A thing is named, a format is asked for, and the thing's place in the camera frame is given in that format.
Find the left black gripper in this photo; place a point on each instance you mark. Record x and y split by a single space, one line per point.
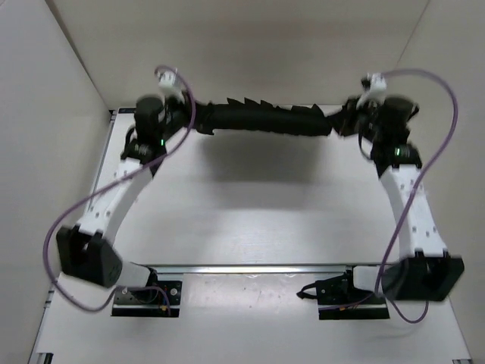
183 98

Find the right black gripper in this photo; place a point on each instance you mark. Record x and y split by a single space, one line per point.
350 114

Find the black pleated skirt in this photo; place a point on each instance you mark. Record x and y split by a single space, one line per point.
262 116

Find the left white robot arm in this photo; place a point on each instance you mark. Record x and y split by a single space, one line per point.
86 250

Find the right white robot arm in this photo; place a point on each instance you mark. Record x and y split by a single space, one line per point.
416 265

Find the left blue table label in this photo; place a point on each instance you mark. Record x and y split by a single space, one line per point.
126 110

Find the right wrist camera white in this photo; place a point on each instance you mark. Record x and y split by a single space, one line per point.
373 85

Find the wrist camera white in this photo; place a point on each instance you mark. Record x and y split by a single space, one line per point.
373 85
168 82

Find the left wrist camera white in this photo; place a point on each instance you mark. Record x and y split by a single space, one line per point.
168 82

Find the aluminium table rail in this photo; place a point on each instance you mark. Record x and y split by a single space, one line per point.
256 269

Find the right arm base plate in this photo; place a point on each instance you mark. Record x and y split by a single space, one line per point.
338 299

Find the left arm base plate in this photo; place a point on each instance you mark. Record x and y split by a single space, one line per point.
151 303

